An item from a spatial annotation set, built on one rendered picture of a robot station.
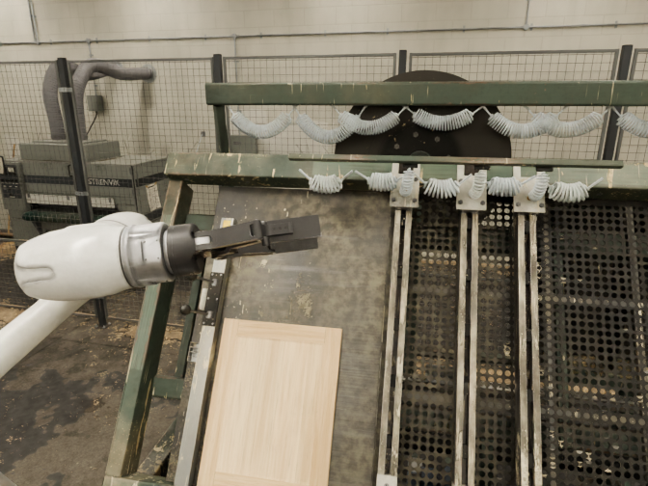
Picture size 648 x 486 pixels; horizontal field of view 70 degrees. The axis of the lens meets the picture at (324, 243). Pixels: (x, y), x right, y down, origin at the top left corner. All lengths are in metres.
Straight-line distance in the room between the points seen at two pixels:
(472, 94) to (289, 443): 1.54
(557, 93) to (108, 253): 1.88
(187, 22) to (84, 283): 6.47
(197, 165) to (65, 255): 1.27
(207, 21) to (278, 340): 5.67
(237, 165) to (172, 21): 5.42
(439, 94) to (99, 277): 1.71
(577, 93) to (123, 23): 6.33
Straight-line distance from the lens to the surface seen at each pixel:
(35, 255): 0.74
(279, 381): 1.70
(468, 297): 1.67
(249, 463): 1.74
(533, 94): 2.19
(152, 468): 2.07
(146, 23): 7.38
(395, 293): 1.62
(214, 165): 1.90
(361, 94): 2.15
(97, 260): 0.69
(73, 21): 8.05
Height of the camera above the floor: 2.13
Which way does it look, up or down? 17 degrees down
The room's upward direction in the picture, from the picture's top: straight up
